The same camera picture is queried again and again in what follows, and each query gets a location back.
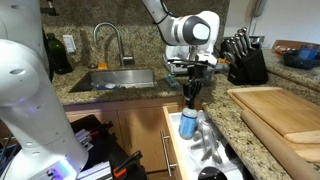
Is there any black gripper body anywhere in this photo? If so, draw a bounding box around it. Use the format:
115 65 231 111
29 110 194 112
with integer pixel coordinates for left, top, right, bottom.
186 63 209 86

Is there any white and blue pump bottle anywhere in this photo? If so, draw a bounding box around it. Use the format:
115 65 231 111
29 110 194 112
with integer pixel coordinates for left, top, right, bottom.
178 99 199 140

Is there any open wooden drawer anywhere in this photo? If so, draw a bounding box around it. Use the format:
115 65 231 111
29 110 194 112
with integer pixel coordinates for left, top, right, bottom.
162 104 254 180

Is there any white drawer liner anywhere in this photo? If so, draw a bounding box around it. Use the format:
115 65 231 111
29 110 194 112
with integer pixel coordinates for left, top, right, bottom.
168 111 244 180

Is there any green glass bottle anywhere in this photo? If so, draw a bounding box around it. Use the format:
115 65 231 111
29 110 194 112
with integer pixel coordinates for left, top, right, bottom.
44 32 74 75

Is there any black knife block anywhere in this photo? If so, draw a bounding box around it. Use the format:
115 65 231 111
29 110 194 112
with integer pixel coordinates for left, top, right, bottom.
221 27 270 86

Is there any wooden base cabinet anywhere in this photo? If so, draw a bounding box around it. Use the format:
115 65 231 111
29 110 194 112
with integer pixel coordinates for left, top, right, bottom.
64 96 184 174

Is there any stainless steel sink basin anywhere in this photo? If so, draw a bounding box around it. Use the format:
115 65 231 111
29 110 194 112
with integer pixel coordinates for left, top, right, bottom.
69 68 158 94

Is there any steel kitchen faucet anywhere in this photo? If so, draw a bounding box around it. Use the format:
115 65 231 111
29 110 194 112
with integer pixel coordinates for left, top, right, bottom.
93 22 136 68

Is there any large wooden cutting board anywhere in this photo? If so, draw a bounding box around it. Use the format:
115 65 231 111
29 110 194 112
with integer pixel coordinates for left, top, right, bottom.
227 86 320 145

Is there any black round lid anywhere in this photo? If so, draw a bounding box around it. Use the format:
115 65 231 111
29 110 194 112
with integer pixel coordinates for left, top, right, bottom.
197 166 229 180

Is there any orange black clamp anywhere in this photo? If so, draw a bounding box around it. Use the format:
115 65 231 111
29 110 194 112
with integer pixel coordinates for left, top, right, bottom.
89 121 113 138
112 150 144 179

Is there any wooden rolling pin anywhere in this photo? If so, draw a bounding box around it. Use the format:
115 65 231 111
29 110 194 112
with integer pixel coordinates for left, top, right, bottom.
240 109 320 180

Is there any black robot cart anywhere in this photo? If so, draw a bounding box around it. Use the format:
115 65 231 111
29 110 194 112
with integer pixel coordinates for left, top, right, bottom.
66 114 148 180

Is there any blue box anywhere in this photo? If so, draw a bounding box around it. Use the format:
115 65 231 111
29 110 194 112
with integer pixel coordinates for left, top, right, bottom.
296 44 320 62

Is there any small wooden cutting board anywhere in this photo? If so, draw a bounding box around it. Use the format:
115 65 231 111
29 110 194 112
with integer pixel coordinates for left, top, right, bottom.
292 142 320 164

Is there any metal drawer handle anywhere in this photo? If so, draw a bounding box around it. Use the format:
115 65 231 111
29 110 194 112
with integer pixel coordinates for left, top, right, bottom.
159 130 178 178

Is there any white wall outlet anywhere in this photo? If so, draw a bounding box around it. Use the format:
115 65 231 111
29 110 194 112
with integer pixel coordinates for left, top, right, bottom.
62 34 77 54

